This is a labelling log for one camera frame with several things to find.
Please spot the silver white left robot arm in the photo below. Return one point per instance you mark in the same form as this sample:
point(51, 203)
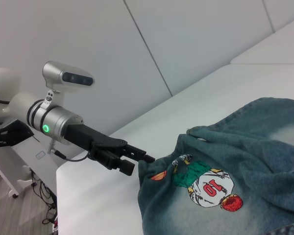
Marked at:
point(56, 120)

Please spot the blue denim shorts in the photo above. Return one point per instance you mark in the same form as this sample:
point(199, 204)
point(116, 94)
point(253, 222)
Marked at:
point(235, 159)

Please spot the black perforated bracket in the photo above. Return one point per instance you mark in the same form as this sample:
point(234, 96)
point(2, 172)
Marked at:
point(7, 132)

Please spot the white stand frame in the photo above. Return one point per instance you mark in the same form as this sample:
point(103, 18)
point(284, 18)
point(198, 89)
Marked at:
point(19, 166)

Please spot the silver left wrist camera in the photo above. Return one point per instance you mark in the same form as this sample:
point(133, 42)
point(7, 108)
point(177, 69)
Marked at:
point(63, 76)

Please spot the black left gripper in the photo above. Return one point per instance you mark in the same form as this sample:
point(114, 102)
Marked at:
point(98, 144)

